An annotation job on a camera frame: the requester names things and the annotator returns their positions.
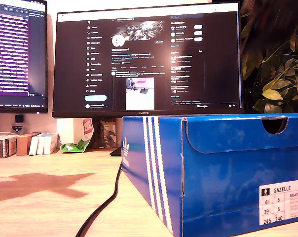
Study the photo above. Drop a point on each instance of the green leafy houseplant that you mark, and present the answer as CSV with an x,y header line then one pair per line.
x,y
274,86

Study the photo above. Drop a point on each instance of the brown cardboard box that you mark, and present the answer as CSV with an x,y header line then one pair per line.
x,y
23,144

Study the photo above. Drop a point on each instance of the green and white box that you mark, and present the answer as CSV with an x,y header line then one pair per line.
x,y
3,147

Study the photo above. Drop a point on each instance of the large white box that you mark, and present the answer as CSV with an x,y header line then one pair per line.
x,y
67,130

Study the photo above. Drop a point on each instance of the monitor with purple text screen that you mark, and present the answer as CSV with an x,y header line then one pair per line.
x,y
15,49

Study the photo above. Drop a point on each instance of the small black block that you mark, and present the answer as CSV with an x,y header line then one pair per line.
x,y
19,118

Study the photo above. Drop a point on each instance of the green white snack bag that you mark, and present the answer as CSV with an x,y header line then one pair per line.
x,y
77,147

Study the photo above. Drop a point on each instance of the wide black Huawei monitor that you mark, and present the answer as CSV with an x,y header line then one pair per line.
x,y
139,49

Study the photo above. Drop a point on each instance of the blue shoebox with white stripes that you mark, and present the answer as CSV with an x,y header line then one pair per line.
x,y
213,160

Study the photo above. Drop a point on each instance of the shield shaped badge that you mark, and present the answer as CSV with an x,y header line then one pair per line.
x,y
17,128

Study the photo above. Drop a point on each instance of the dark patterned package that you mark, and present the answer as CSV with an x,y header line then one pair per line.
x,y
107,133

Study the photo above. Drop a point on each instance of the slim white box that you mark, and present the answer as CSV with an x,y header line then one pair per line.
x,y
33,145
51,144
41,145

